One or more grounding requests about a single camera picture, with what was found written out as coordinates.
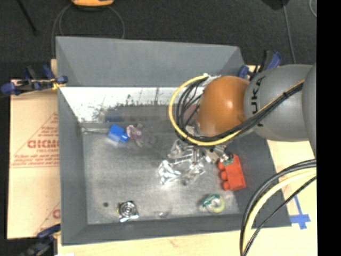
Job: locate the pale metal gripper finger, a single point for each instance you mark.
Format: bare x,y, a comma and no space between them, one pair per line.
180,148
195,171

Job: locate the clear plastic piece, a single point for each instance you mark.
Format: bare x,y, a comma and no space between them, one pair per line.
170,171

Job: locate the red toy brick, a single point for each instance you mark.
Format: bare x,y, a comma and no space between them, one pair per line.
232,174

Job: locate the purple clear plastic toy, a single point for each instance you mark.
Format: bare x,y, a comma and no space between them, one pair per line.
134,132

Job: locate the grey metal bin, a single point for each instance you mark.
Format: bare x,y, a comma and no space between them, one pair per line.
128,175

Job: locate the blue toy block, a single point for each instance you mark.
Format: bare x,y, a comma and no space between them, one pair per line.
116,134

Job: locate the round silver metal piece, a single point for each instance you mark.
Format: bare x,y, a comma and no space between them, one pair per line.
128,210

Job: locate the brown cardboard board red print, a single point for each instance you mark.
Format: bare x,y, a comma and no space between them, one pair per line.
32,185

